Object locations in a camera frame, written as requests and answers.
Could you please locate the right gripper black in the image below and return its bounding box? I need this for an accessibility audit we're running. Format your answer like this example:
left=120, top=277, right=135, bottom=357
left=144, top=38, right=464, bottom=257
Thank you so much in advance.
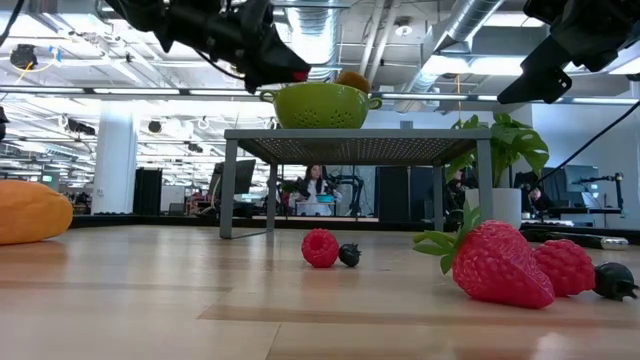
left=497, top=0, right=640, bottom=106

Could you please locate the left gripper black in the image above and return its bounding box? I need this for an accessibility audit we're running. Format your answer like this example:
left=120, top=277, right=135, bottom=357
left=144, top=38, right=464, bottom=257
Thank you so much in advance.
left=164, top=0, right=312, bottom=95

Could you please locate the green plastic colander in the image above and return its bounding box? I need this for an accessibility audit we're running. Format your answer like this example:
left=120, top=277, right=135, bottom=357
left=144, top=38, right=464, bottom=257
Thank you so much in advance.
left=258, top=82, right=384, bottom=130

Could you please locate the large red strawberry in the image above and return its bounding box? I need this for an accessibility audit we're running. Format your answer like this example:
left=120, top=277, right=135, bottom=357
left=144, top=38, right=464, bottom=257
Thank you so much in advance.
left=412, top=200, right=556, bottom=310

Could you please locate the green plant in white pot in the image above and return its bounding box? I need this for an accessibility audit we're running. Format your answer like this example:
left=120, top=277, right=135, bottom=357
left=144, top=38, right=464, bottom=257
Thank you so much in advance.
left=444, top=113, right=550, bottom=230

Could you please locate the grey perforated metal shelf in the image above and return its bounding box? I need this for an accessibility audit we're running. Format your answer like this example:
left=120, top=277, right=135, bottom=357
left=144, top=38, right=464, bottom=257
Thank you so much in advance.
left=218, top=128, right=495, bottom=240

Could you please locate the background computer monitor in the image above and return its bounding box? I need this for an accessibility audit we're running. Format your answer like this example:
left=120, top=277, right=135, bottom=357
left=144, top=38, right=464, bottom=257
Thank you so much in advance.
left=563, top=164, right=600, bottom=194
left=212, top=158, right=257, bottom=197

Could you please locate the person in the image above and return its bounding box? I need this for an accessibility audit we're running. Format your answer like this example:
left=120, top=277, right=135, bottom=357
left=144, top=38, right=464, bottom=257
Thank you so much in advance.
left=444, top=169, right=469, bottom=224
left=527, top=185, right=556, bottom=212
left=292, top=164, right=345, bottom=217

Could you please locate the black tall cabinet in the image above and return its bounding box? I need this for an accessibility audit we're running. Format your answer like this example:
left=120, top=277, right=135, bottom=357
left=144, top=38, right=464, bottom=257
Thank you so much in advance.
left=132, top=167, right=164, bottom=216

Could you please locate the black partition panel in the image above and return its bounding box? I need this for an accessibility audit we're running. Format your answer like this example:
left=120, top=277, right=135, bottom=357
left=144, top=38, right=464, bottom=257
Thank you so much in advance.
left=375, top=165, right=435, bottom=221

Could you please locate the white round pillar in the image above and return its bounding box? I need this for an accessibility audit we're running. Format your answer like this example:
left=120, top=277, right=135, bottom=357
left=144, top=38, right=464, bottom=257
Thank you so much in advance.
left=91, top=102, right=140, bottom=215

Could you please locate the red raspberry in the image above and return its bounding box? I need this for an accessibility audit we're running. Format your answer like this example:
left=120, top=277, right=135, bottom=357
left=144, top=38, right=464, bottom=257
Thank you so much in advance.
left=301, top=228, right=340, bottom=269
left=532, top=238, right=596, bottom=298

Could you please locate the blueberry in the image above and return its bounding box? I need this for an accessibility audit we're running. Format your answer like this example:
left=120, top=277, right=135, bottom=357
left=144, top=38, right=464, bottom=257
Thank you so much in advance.
left=593, top=261, right=640, bottom=302
left=338, top=242, right=362, bottom=268

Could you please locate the silver ventilation duct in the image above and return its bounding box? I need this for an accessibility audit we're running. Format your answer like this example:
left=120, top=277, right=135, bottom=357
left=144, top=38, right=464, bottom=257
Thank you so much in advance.
left=287, top=0, right=341, bottom=81
left=397, top=0, right=506, bottom=114

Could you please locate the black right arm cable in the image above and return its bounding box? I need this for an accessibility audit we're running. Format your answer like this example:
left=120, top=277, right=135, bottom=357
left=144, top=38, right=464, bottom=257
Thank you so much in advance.
left=524, top=99, right=640, bottom=199

